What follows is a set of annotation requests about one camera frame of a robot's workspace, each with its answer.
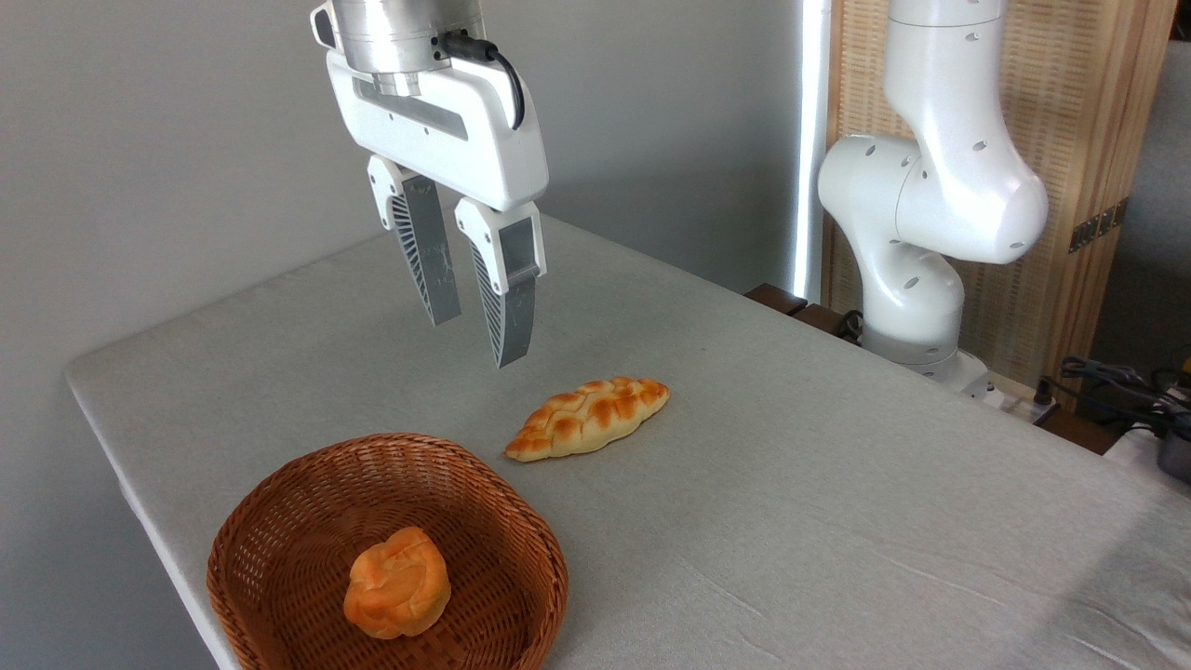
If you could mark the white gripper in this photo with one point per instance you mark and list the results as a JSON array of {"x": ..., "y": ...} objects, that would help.
[{"x": 484, "y": 149}]

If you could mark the round orange bread bun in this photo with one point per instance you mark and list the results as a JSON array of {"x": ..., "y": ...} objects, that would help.
[{"x": 398, "y": 584}]

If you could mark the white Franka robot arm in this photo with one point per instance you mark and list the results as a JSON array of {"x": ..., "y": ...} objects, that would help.
[{"x": 949, "y": 186}]

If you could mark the long braided golden bread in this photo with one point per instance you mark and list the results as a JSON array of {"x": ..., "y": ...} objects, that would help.
[{"x": 588, "y": 419}]

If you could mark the brown woven wicker basket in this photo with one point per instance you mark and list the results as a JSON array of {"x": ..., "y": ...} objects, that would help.
[{"x": 307, "y": 521}]

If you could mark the dark brown wooden furniture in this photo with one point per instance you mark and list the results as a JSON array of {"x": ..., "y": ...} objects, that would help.
[{"x": 791, "y": 305}]

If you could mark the grey tablecloth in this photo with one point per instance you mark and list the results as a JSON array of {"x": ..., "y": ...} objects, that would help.
[{"x": 819, "y": 521}]

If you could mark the white power strip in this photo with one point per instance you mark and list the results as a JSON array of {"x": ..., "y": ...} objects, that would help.
[{"x": 1019, "y": 402}]

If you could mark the dark metal screen hinge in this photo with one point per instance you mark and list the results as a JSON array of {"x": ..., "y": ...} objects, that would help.
[{"x": 1098, "y": 225}]

